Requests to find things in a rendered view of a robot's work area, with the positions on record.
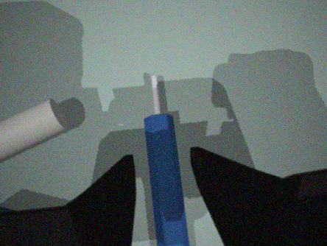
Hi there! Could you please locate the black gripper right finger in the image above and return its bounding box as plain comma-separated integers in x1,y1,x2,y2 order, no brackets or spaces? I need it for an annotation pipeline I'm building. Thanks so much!
190,147,327,246

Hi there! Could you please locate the grey letter keyboard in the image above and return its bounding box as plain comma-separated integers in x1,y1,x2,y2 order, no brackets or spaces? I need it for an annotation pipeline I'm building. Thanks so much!
0,207,14,213

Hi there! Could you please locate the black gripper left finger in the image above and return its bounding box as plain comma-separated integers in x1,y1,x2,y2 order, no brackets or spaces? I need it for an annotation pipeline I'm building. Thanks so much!
0,155,136,246

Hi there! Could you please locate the blue stylus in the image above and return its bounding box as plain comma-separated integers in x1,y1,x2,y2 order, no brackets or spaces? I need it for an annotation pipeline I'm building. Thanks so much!
144,74,189,246

